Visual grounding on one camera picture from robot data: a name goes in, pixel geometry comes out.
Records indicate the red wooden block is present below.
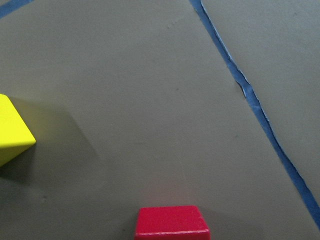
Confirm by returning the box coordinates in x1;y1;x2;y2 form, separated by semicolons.
134;205;211;240

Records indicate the yellow wooden block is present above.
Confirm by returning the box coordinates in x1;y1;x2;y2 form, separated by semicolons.
0;94;36;166

